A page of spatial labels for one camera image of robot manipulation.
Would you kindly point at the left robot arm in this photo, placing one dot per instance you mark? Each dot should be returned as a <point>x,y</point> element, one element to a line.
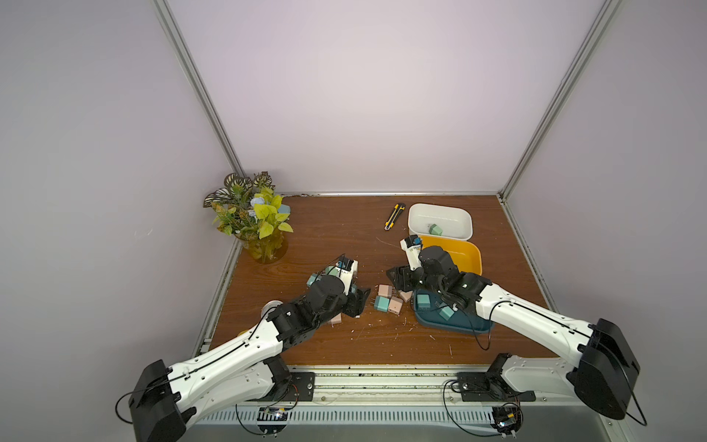
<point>168,400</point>

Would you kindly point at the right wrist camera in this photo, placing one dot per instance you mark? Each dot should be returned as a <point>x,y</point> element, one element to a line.
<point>412,247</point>

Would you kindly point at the artificial plant in amber vase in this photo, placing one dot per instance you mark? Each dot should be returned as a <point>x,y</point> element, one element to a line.
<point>250,210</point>

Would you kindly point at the metal can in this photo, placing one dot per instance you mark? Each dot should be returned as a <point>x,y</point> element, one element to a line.
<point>273,304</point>

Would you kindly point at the white storage box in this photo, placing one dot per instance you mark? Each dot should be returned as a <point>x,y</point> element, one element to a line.
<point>456,222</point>

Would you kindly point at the green plug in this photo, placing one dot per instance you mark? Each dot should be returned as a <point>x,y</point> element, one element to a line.
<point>435,230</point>

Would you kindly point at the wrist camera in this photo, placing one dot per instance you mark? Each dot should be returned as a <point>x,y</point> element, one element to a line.
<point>412,247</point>
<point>346,270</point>

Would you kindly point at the teal plug bottom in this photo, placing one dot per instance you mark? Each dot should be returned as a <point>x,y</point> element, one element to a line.
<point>446,313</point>

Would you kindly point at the yellow storage box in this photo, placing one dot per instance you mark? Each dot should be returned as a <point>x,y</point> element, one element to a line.
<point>465,255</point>

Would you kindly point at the dark teal storage box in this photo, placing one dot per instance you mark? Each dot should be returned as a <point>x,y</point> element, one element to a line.
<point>461,322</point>

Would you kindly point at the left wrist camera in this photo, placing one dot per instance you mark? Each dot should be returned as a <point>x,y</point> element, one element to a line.
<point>346,270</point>

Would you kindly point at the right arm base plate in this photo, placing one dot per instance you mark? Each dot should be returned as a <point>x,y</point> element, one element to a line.
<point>478,386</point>

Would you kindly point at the pink plug lower centre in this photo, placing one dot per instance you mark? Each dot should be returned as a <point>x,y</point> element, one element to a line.
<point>395,305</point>

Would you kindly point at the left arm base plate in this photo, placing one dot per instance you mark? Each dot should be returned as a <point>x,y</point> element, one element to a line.
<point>300,387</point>

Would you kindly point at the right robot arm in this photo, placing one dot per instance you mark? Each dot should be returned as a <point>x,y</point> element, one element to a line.
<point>604,367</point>

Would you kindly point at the pink plug bottom left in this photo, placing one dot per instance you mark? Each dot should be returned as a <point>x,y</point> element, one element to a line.
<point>336,319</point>

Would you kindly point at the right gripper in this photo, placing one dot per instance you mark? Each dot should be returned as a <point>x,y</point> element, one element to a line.
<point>406,277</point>

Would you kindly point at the teal plug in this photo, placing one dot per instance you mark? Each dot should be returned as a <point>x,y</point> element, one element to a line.
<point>422,302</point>
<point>382,304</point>
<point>446,313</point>

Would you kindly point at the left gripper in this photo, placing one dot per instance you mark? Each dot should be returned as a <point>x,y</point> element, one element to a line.
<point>354,303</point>

